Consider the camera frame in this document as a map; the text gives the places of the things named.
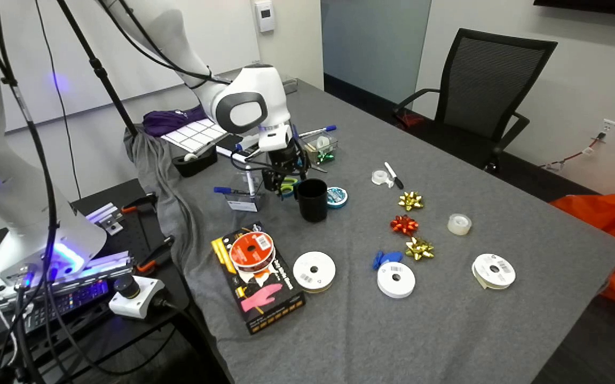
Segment grey table cloth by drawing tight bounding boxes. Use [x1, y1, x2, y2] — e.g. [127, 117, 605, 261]
[125, 86, 615, 384]

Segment gold gift bow lower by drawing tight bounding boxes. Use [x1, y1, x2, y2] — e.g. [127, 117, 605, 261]
[405, 237, 435, 262]

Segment black office chair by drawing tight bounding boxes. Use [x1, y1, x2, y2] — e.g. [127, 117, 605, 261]
[392, 28, 558, 172]

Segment blue pen far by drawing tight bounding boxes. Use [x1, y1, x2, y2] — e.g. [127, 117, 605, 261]
[299, 123, 337, 138]

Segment blue pen near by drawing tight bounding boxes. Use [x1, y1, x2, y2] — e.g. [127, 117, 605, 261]
[214, 188, 252, 197]

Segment blue pen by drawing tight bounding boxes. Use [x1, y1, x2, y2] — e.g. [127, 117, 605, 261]
[299, 123, 337, 138]
[214, 188, 252, 197]

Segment white ribbon spool left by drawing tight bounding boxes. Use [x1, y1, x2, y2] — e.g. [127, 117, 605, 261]
[292, 251, 337, 295]

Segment gold gift bow upper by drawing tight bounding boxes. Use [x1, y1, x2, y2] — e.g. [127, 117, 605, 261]
[398, 192, 424, 212]

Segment red gift bow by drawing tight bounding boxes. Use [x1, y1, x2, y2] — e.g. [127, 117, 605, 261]
[389, 216, 418, 237]

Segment white ribbon spool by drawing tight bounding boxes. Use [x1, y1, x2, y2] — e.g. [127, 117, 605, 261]
[472, 254, 516, 291]
[292, 251, 337, 295]
[376, 262, 416, 298]

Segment white wall thermostat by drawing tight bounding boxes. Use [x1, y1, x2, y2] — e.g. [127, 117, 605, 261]
[254, 0, 275, 33]

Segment purple cloth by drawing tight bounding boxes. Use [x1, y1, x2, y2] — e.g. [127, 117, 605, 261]
[143, 106, 204, 136]

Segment gold gift bow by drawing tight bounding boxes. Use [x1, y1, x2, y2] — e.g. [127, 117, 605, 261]
[398, 192, 424, 212]
[405, 237, 435, 262]

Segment blue gift bow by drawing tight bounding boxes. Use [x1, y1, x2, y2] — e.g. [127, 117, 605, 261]
[372, 251, 403, 270]

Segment black cup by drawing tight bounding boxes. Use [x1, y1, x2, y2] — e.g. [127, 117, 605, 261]
[296, 180, 327, 221]

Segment clear tape roll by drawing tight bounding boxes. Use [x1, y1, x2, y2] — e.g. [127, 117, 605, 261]
[447, 213, 472, 237]

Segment orange handled pliers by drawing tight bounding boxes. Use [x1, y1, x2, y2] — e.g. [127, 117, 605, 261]
[135, 237, 173, 275]

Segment black product box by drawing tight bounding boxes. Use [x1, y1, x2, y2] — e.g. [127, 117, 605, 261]
[211, 224, 305, 335]

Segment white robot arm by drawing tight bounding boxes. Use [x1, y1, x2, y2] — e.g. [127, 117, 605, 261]
[0, 0, 292, 280]

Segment round mints tin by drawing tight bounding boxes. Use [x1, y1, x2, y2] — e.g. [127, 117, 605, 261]
[327, 186, 348, 208]

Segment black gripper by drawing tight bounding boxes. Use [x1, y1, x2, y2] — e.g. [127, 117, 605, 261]
[263, 141, 310, 197]

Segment black marker pen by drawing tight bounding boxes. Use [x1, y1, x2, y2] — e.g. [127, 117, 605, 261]
[385, 163, 403, 189]

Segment white ribbon spool middle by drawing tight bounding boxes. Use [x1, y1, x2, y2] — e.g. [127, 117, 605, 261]
[376, 262, 416, 298]

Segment white ribbon spool right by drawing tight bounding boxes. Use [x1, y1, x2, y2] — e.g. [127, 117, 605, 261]
[472, 254, 516, 291]

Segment orange ribbon spool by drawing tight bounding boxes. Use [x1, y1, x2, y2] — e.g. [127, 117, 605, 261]
[228, 230, 275, 270]

